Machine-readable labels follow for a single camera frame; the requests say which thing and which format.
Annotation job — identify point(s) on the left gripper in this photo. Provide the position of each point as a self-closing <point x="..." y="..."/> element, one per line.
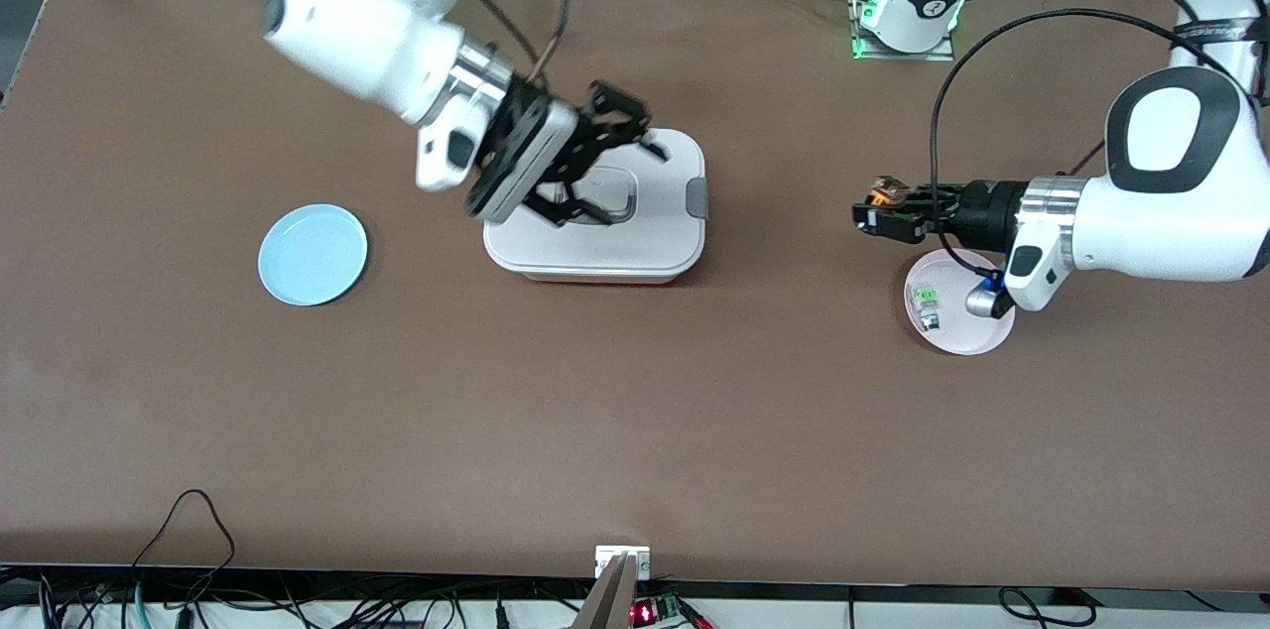
<point x="985" y="208"/>

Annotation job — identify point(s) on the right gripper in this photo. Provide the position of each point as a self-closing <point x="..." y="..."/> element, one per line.
<point x="573" y="156"/>

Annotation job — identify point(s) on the orange push-button switch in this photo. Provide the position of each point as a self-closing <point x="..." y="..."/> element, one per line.
<point x="886" y="192"/>

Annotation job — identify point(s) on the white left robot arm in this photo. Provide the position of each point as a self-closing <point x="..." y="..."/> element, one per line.
<point x="1171" y="212"/>

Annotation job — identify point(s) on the white-lidded pink lunch box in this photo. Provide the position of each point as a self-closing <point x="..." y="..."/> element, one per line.
<point x="655" y="232"/>

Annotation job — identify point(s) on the pink round plate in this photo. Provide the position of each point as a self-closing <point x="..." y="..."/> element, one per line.
<point x="957" y="331"/>

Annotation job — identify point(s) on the light blue round plate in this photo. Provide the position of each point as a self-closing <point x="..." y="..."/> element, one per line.
<point x="313" y="254"/>

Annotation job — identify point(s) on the circuit board with red display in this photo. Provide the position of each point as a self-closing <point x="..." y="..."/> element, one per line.
<point x="657" y="610"/>

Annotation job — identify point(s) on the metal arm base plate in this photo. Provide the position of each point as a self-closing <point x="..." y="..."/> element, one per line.
<point x="861" y="34"/>

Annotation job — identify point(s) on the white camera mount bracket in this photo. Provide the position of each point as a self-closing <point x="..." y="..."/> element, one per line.
<point x="622" y="560"/>

